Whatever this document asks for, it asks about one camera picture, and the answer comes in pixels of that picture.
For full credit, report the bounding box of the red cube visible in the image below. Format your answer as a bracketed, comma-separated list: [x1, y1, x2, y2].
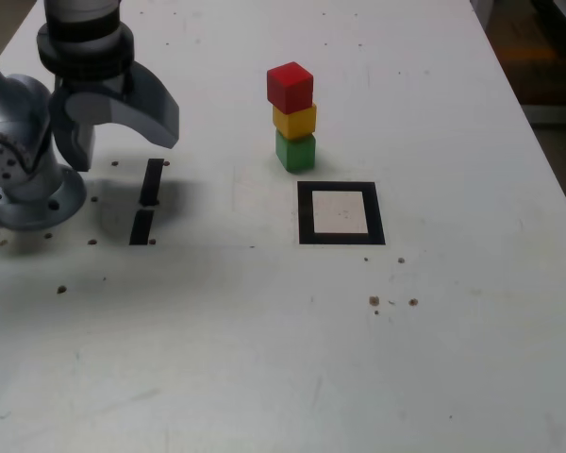
[266, 60, 315, 115]

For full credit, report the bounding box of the black tape square outline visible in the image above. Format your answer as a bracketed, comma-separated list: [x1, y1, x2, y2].
[296, 180, 387, 246]

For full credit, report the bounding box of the green cube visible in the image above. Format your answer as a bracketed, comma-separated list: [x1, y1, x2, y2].
[275, 129, 317, 173]

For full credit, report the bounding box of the brown wooden furniture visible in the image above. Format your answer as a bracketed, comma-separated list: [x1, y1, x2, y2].
[471, 0, 566, 106]

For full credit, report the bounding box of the yellow cube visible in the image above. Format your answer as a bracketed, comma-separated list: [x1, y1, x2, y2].
[272, 102, 318, 141]

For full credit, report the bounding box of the black tape strip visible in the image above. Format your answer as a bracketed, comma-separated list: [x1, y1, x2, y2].
[128, 158, 165, 246]

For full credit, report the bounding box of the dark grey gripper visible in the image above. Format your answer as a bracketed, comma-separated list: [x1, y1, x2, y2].
[48, 63, 181, 174]

